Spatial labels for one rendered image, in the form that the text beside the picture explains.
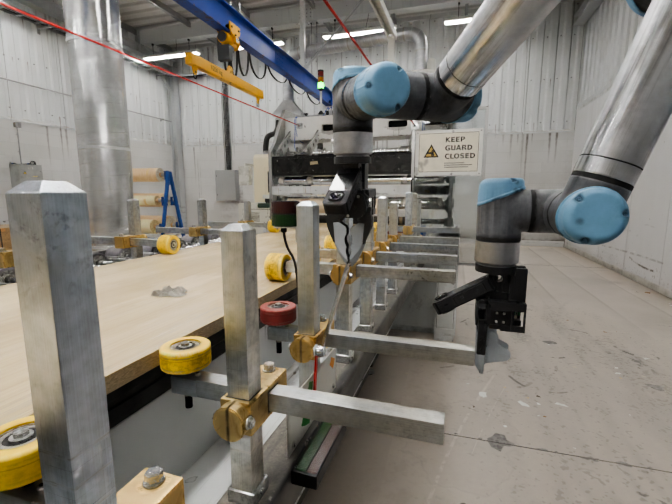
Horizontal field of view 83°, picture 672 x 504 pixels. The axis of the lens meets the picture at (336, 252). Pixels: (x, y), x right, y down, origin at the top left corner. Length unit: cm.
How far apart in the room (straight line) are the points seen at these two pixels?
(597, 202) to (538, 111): 900
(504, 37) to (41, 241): 55
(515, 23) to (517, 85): 904
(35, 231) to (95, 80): 432
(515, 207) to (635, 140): 19
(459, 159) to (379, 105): 239
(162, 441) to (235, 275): 39
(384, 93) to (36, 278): 48
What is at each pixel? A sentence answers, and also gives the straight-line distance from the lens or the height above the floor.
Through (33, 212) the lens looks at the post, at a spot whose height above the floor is 114.
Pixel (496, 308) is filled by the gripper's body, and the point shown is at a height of 95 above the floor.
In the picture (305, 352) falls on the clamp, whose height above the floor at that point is 85.
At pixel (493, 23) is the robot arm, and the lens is 60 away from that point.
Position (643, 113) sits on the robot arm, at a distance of 62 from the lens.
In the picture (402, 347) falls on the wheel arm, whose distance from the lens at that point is 80.
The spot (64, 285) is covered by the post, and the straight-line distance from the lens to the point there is 34.
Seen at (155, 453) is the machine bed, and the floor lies 70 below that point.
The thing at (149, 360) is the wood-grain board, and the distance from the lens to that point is 70.
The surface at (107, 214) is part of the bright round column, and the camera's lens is 452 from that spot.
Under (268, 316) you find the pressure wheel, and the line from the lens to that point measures 84.
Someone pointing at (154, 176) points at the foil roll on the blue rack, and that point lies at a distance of 773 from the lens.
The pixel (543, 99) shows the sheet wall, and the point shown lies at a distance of 964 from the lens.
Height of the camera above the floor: 116
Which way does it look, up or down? 9 degrees down
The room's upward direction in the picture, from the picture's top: straight up
